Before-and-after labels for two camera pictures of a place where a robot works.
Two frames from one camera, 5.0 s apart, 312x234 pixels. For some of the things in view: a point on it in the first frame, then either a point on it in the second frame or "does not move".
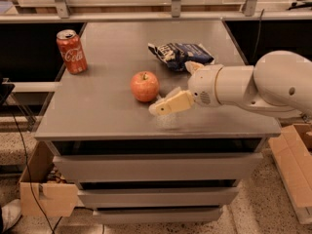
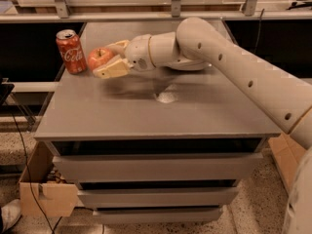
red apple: x=144 y=86 -> x=97 y=56
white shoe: x=10 y=214 does not move
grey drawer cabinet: x=133 y=166 does not move
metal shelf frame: x=58 y=9 does not move
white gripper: x=204 y=84 -> x=137 y=53
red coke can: x=72 y=52 does not move
